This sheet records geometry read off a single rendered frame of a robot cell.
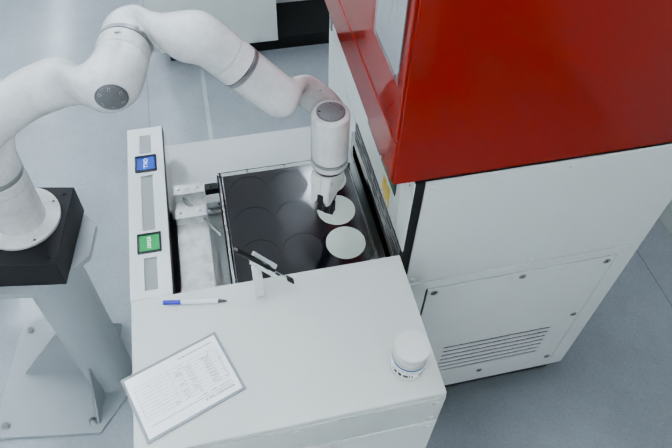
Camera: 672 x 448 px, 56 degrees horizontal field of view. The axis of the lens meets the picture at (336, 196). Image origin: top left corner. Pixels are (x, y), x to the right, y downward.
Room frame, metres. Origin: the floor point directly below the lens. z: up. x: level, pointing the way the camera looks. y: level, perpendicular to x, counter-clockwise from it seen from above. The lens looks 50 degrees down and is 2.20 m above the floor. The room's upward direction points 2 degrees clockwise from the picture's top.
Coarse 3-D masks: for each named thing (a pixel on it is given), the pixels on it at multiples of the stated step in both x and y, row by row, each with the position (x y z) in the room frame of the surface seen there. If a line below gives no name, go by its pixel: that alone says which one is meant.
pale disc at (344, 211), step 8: (336, 200) 1.07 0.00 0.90; (344, 200) 1.07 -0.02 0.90; (336, 208) 1.04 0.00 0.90; (344, 208) 1.04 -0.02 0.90; (352, 208) 1.04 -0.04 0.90; (320, 216) 1.01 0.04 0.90; (328, 216) 1.01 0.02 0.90; (336, 216) 1.01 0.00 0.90; (344, 216) 1.01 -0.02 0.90; (352, 216) 1.01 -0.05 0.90; (336, 224) 0.99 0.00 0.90
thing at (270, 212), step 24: (288, 168) 1.17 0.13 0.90; (312, 168) 1.18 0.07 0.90; (240, 192) 1.08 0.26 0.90; (264, 192) 1.08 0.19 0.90; (288, 192) 1.09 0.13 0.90; (240, 216) 1.00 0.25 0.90; (264, 216) 1.00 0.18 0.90; (288, 216) 1.01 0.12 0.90; (312, 216) 1.01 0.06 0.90; (360, 216) 1.01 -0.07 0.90; (240, 240) 0.92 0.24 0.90; (264, 240) 0.93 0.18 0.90; (288, 240) 0.93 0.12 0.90; (312, 240) 0.93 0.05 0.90; (240, 264) 0.85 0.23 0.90; (288, 264) 0.86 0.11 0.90; (312, 264) 0.86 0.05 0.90; (336, 264) 0.86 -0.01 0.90
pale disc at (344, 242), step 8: (336, 232) 0.96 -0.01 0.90; (344, 232) 0.96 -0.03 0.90; (352, 232) 0.96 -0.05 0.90; (360, 232) 0.96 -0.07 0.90; (328, 240) 0.93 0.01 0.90; (336, 240) 0.94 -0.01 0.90; (344, 240) 0.94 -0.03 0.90; (352, 240) 0.94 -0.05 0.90; (360, 240) 0.94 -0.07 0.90; (328, 248) 0.91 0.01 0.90; (336, 248) 0.91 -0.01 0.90; (344, 248) 0.91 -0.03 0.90; (352, 248) 0.91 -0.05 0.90; (360, 248) 0.91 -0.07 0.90; (336, 256) 0.89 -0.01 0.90; (344, 256) 0.89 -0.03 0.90; (352, 256) 0.89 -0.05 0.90
